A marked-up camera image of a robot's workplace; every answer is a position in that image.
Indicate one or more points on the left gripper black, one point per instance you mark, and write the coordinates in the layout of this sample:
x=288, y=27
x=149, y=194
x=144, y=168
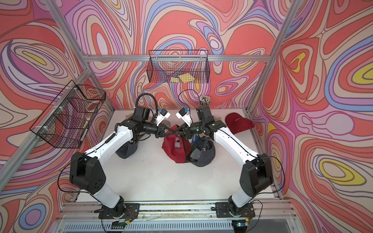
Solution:
x=160, y=132

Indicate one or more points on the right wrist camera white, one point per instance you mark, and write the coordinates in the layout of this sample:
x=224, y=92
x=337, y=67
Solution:
x=184, y=114

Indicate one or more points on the black wire basket back wall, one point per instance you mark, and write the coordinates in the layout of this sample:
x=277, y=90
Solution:
x=164, y=64

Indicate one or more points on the pencil cup with pencils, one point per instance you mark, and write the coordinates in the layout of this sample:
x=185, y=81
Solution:
x=204, y=100

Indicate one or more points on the dark red cap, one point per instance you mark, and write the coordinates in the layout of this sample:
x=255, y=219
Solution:
x=177, y=148
x=237, y=123

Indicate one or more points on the dark red cap back right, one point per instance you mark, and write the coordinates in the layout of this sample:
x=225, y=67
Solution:
x=237, y=123

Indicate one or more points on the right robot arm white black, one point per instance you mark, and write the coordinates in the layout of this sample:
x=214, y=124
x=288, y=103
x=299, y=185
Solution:
x=256, y=169

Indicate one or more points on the black wire basket wall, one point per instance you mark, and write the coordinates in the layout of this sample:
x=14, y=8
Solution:
x=164, y=64
x=67, y=119

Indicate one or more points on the yellow sticky notes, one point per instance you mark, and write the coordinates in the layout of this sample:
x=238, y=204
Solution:
x=183, y=78

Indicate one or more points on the dark red cap front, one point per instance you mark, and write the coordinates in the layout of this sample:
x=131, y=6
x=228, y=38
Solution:
x=177, y=148

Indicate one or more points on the dark grey cap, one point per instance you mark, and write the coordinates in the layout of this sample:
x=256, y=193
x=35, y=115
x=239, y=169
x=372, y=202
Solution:
x=202, y=152
x=127, y=149

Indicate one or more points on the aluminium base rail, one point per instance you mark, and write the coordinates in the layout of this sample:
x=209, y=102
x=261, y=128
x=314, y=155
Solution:
x=264, y=216

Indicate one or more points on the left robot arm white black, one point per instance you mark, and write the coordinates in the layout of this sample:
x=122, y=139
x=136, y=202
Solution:
x=86, y=169

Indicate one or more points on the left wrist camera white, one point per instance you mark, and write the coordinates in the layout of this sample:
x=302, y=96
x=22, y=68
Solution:
x=161, y=115

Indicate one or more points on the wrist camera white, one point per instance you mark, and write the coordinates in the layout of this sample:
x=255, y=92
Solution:
x=184, y=114
x=161, y=115

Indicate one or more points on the blue pen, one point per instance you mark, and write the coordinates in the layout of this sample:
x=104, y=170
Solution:
x=193, y=140

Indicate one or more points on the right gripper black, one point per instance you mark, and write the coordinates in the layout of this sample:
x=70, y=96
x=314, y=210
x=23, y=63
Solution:
x=186, y=131

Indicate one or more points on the black wire basket left wall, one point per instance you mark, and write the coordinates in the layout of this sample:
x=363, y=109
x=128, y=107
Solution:
x=67, y=119

